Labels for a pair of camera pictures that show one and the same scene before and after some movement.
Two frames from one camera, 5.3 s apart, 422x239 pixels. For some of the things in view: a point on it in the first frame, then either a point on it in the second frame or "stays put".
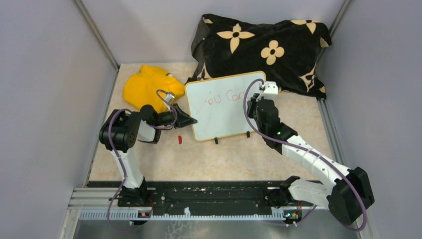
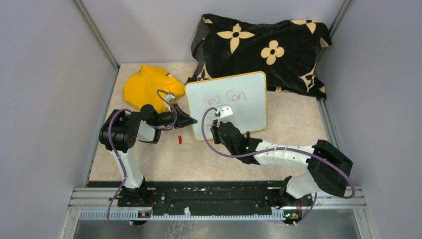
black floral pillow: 287,52 stays put
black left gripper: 182,119 stays put
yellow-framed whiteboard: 217,103 stays put
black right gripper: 252,103 -> 216,124
